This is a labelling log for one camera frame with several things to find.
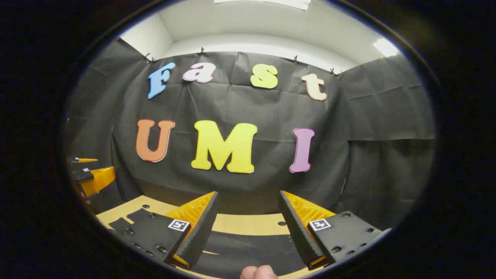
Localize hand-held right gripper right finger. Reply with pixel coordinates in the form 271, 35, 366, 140
279, 189, 392, 271

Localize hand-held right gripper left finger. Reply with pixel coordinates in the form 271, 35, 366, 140
119, 191, 220, 269

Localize ceiling light panel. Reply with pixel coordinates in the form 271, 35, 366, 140
214, 0, 311, 11
373, 38, 400, 58

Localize dark blue jeans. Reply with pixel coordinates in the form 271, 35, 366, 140
108, 208, 310, 279

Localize black backdrop cloth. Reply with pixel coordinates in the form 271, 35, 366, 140
64, 37, 436, 233

